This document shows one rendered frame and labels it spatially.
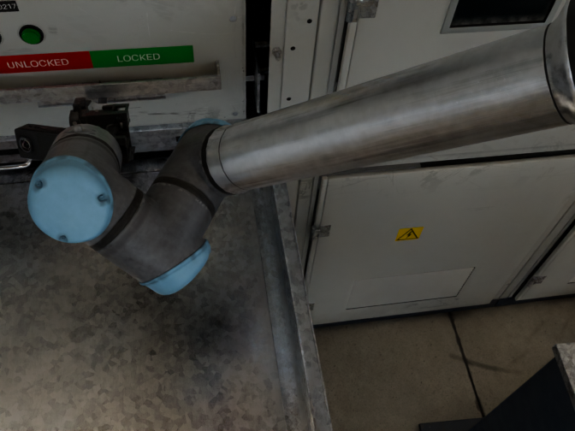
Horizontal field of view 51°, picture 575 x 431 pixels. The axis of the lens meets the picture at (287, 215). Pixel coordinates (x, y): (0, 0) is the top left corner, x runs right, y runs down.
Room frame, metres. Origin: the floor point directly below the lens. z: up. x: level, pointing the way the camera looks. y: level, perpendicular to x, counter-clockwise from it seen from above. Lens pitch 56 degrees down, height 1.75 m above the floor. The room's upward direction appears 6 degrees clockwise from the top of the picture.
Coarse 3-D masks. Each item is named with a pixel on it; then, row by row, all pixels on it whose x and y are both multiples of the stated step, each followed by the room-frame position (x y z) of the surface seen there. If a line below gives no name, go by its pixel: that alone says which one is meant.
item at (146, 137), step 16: (256, 112) 0.78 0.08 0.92; (144, 128) 0.72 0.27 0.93; (160, 128) 0.72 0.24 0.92; (176, 128) 0.73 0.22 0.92; (0, 144) 0.65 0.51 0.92; (16, 144) 0.66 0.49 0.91; (144, 144) 0.71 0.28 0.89; (160, 144) 0.72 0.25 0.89; (176, 144) 0.72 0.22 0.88; (0, 160) 0.65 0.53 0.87; (16, 160) 0.66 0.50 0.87
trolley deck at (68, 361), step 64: (0, 192) 0.60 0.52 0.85; (0, 256) 0.47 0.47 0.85; (64, 256) 0.48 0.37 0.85; (256, 256) 0.52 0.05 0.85; (0, 320) 0.36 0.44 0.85; (64, 320) 0.37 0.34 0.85; (128, 320) 0.38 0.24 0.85; (192, 320) 0.39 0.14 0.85; (256, 320) 0.40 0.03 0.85; (0, 384) 0.26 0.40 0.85; (64, 384) 0.27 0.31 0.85; (128, 384) 0.28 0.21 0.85; (192, 384) 0.29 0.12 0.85; (256, 384) 0.30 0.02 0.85; (320, 384) 0.31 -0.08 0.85
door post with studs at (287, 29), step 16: (272, 0) 0.74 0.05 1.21; (288, 0) 0.74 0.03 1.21; (304, 0) 0.74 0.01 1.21; (272, 16) 0.74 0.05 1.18; (288, 16) 0.74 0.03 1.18; (304, 16) 0.74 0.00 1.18; (272, 32) 0.74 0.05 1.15; (288, 32) 0.74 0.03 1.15; (304, 32) 0.75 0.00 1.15; (272, 48) 0.74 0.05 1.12; (288, 48) 0.74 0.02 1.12; (304, 48) 0.75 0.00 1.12; (272, 64) 0.74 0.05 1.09; (288, 64) 0.74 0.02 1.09; (304, 64) 0.75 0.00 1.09; (272, 80) 0.74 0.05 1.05; (288, 80) 0.74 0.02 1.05; (304, 80) 0.75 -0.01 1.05; (272, 96) 0.74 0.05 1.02; (288, 96) 0.74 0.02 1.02; (304, 96) 0.75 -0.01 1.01; (288, 192) 0.75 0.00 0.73
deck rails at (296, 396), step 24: (264, 192) 0.66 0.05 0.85; (264, 216) 0.60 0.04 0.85; (264, 240) 0.55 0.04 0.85; (264, 264) 0.50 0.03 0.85; (288, 288) 0.44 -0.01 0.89; (288, 312) 0.42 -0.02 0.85; (288, 336) 0.38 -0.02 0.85; (288, 360) 0.34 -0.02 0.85; (288, 384) 0.30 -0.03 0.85; (288, 408) 0.26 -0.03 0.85; (312, 408) 0.25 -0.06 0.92
